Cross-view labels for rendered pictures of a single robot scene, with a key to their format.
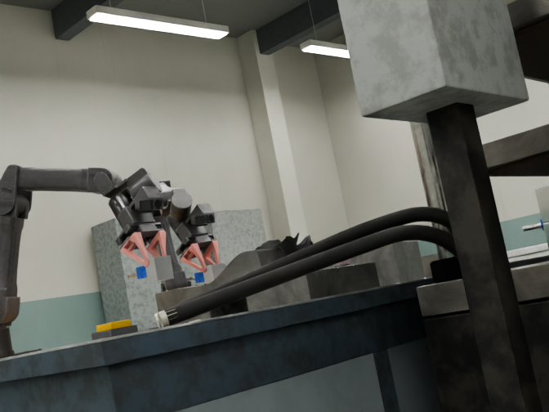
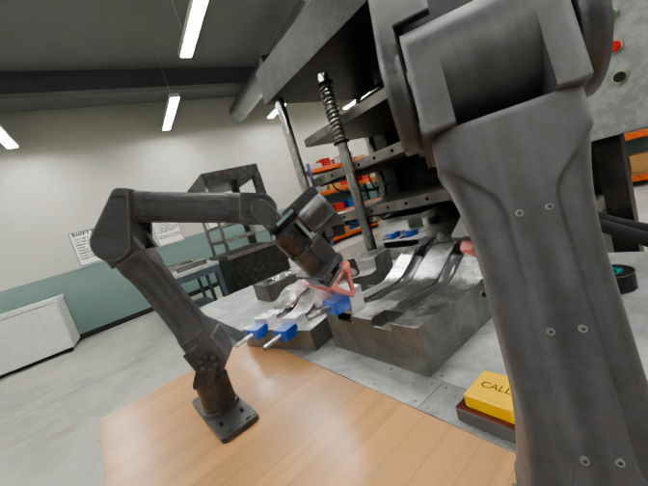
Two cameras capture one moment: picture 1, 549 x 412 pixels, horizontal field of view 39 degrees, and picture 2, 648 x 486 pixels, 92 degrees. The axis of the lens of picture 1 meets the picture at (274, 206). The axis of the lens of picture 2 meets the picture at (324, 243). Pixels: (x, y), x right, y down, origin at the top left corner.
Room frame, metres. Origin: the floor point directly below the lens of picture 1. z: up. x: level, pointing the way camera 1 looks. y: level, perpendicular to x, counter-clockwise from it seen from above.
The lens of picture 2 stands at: (1.97, 0.83, 1.13)
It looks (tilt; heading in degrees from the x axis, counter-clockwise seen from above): 7 degrees down; 284
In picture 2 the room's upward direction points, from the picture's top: 17 degrees counter-clockwise
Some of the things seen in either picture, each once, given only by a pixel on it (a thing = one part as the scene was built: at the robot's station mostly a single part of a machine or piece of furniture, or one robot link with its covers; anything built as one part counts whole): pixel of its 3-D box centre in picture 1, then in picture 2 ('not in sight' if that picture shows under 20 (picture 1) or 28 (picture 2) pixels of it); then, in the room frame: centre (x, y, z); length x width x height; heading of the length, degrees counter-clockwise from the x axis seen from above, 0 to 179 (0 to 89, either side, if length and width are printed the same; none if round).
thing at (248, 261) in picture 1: (261, 281); (436, 281); (1.93, 0.07, 0.87); 0.50 x 0.26 x 0.14; 49
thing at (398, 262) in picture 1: (325, 278); (326, 291); (2.25, -0.11, 0.86); 0.50 x 0.26 x 0.11; 66
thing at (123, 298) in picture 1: (158, 313); not in sight; (8.07, 1.37, 0.98); 1.00 x 0.47 x 1.95; 135
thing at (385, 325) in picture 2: not in sight; (390, 325); (2.04, 0.27, 0.87); 0.05 x 0.05 x 0.04; 49
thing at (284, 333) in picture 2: not in sight; (283, 334); (2.31, 0.17, 0.86); 0.13 x 0.05 x 0.05; 66
